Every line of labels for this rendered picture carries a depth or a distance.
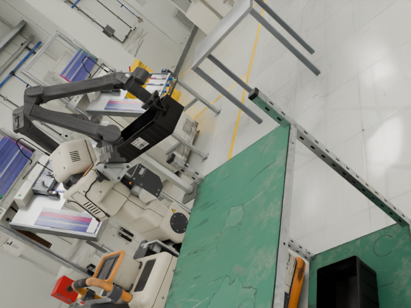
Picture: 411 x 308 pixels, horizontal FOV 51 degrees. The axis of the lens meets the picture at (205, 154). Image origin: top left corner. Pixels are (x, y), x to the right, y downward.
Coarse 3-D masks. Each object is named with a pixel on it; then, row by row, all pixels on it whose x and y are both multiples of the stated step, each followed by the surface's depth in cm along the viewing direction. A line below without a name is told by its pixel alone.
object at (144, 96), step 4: (140, 92) 194; (144, 92) 195; (148, 92) 196; (152, 92) 199; (156, 92) 196; (136, 96) 196; (140, 96) 195; (144, 96) 195; (148, 96) 196; (152, 96) 194; (140, 100) 197; (144, 100) 196; (148, 100) 196; (152, 100) 193; (144, 104) 198
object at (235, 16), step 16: (240, 0) 357; (256, 0) 357; (224, 16) 369; (240, 16) 325; (256, 16) 324; (272, 16) 364; (224, 32) 334; (272, 32) 330; (288, 32) 371; (208, 48) 347; (288, 48) 337; (192, 64) 360; (208, 80) 360; (240, 80) 404; (224, 96) 368
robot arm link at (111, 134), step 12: (24, 96) 182; (36, 96) 183; (24, 108) 181; (36, 108) 182; (36, 120) 186; (48, 120) 183; (60, 120) 183; (72, 120) 184; (84, 120) 186; (84, 132) 184; (96, 132) 184; (108, 132) 183; (120, 132) 185
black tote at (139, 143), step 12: (168, 96) 205; (168, 108) 203; (180, 108) 207; (144, 120) 228; (156, 120) 197; (168, 120) 201; (132, 132) 241; (144, 132) 206; (156, 132) 203; (168, 132) 200; (120, 144) 247; (132, 144) 219; (144, 144) 215; (120, 156) 233; (132, 156) 229
